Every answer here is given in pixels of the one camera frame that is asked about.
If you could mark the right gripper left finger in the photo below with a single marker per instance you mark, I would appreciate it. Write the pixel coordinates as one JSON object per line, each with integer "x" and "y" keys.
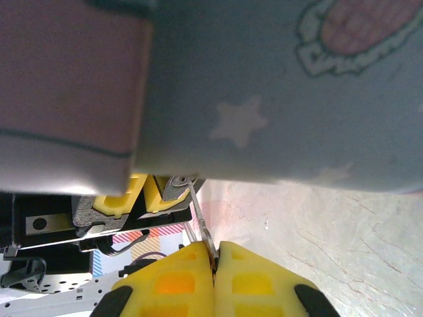
{"x": 172, "y": 287}

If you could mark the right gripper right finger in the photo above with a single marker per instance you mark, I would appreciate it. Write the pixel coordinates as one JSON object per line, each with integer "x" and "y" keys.
{"x": 257, "y": 287}

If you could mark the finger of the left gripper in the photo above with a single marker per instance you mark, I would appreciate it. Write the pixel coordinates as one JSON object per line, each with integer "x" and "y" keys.
{"x": 155, "y": 201}
{"x": 112, "y": 204}

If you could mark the light blue cartoon pouch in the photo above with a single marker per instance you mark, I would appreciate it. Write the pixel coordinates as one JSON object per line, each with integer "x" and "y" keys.
{"x": 231, "y": 82}

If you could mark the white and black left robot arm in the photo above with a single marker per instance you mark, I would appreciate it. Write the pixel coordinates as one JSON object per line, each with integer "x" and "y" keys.
{"x": 66, "y": 287}

